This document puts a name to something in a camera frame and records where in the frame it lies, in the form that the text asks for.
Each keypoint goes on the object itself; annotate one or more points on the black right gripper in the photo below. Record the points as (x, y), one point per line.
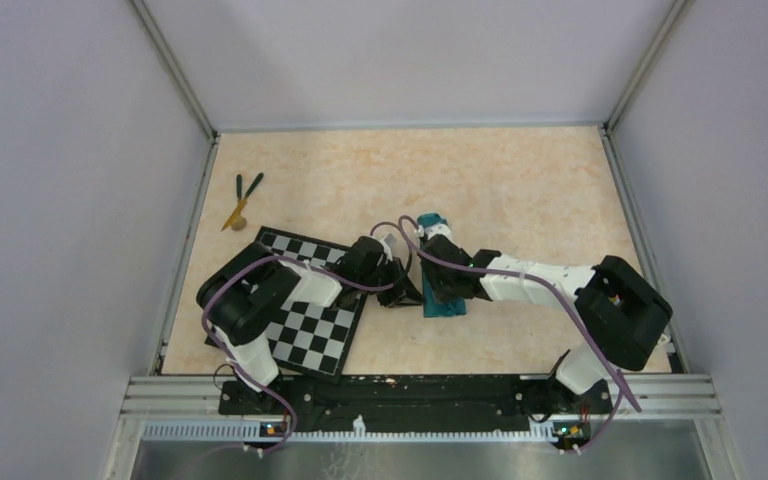
(435, 285)

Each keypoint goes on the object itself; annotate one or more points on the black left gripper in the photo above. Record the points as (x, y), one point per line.
(404, 294)

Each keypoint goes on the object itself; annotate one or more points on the teal cloth napkin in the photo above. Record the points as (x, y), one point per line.
(432, 308)

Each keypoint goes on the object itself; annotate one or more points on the green handled gold spoon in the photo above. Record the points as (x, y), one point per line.
(254, 184)

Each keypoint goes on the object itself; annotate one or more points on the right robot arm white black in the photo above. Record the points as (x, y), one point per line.
(620, 315)

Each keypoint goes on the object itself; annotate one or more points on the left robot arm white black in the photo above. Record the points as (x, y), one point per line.
(238, 296)

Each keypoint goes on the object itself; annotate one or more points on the black white checkerboard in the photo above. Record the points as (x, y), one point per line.
(299, 336)

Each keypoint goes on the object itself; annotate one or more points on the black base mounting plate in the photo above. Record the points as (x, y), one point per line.
(509, 393)

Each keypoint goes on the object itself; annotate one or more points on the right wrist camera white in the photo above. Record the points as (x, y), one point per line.
(437, 232)

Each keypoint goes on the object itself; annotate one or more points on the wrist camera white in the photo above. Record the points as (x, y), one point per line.
(437, 232)
(388, 242)

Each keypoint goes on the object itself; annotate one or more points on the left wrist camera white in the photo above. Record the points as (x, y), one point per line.
(388, 242)

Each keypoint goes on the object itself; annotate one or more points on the aluminium front rail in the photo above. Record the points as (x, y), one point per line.
(221, 409)

